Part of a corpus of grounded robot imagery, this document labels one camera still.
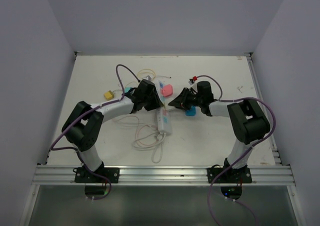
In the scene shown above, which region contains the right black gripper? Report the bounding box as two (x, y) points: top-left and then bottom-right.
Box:
(169, 87), (203, 111)

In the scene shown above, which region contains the white plug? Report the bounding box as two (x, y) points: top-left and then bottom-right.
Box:
(166, 105), (176, 112)

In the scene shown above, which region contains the blue plug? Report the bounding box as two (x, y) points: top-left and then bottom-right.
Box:
(185, 106), (197, 117)

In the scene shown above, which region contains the pink plug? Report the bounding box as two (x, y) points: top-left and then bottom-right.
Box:
(160, 84), (174, 98)

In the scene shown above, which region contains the white power strip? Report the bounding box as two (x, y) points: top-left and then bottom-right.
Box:
(154, 79), (173, 136)

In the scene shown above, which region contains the yellow charger plug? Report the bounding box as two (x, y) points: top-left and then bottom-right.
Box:
(103, 90), (115, 101)

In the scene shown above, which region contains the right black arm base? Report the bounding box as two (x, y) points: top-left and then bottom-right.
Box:
(206, 163), (253, 186)

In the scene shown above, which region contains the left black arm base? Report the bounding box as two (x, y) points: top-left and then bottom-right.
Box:
(72, 166), (120, 184)

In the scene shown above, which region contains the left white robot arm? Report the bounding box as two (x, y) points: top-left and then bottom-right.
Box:
(61, 79), (164, 183)

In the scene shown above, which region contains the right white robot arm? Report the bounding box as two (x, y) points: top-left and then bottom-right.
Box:
(168, 81), (275, 183)

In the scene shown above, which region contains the white usb cable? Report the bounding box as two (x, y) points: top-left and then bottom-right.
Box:
(112, 114), (163, 152)

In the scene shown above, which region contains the pink usb cable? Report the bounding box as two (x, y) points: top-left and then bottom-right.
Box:
(134, 123), (161, 148)

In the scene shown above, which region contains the yellow usb cable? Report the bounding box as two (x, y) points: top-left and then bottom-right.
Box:
(137, 69), (173, 81)

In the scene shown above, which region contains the white power strip cord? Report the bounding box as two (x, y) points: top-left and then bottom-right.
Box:
(151, 132), (168, 164)

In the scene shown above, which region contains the aluminium frame rail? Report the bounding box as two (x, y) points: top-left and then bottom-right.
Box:
(32, 165), (295, 186)

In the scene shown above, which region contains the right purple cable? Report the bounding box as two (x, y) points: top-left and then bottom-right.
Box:
(194, 74), (277, 226)

